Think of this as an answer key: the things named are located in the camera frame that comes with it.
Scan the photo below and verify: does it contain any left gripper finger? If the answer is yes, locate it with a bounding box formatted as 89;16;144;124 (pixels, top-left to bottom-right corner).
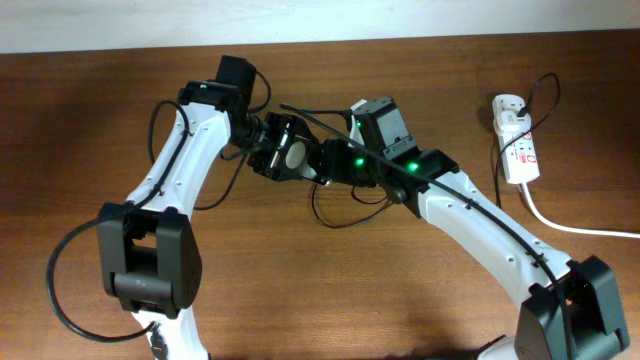
279;167;323;183
292;117;318;145

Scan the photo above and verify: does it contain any black Galaxy flip phone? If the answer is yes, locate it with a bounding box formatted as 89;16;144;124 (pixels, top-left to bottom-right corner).
285;140;308;174

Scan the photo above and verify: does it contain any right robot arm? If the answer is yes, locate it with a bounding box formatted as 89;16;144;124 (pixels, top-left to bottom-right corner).
330;96;630;359

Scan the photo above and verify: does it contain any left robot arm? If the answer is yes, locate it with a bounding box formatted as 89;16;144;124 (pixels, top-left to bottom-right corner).
97;55;324;359

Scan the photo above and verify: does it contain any white USB charger plug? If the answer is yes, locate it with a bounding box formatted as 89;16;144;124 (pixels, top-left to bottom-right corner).
494;111;531;135

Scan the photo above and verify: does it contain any white power strip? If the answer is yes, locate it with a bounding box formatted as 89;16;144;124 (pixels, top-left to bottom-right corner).
492;94;540;185

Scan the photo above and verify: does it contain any thick white power cord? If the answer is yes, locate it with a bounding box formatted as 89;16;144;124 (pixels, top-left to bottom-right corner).
517;182;640;240

